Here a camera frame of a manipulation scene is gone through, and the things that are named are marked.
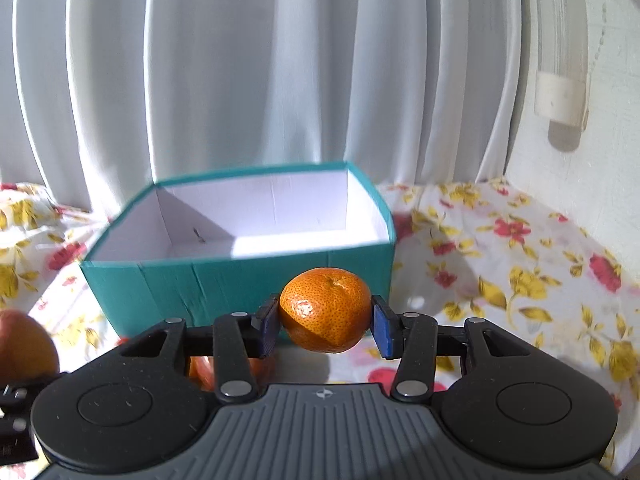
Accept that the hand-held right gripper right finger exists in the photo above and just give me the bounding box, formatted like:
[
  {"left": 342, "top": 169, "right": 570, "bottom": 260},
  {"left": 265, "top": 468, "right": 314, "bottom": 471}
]
[{"left": 370, "top": 295, "right": 532, "bottom": 404}]

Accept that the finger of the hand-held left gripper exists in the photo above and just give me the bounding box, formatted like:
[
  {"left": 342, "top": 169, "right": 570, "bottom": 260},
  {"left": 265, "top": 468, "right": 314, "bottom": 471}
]
[{"left": 0, "top": 383, "right": 39, "bottom": 464}]

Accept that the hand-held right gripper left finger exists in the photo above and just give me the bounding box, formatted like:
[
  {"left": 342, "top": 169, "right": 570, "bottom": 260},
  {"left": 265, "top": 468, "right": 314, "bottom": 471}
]
[{"left": 118, "top": 294, "right": 281, "bottom": 404}]

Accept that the orange mandarin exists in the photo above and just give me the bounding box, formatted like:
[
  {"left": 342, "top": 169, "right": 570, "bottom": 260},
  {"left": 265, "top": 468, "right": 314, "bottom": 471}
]
[{"left": 279, "top": 268, "right": 373, "bottom": 354}]

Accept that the red speckled apple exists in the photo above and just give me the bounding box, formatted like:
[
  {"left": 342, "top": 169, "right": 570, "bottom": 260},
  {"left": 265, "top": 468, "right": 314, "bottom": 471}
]
[{"left": 0, "top": 310, "right": 60, "bottom": 386}]

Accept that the teal cardboard box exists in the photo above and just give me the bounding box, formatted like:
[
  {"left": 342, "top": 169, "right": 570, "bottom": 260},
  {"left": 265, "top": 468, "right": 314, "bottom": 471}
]
[{"left": 80, "top": 161, "right": 397, "bottom": 347}]

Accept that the floral printed cloth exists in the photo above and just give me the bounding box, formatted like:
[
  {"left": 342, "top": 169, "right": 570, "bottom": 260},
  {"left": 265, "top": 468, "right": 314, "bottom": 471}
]
[{"left": 0, "top": 177, "right": 632, "bottom": 480}]

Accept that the white curtain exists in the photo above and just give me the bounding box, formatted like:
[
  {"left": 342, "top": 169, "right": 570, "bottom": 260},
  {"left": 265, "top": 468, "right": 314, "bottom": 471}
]
[{"left": 0, "top": 0, "right": 527, "bottom": 213}]

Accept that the clear plastic tube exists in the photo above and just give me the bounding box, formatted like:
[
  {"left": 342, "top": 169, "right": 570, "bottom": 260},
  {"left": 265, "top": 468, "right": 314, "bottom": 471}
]
[{"left": 529, "top": 0, "right": 592, "bottom": 154}]

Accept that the beaded curtain chain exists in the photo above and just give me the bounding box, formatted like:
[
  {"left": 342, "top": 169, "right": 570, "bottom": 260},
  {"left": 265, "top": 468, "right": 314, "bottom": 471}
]
[{"left": 581, "top": 0, "right": 617, "bottom": 128}]

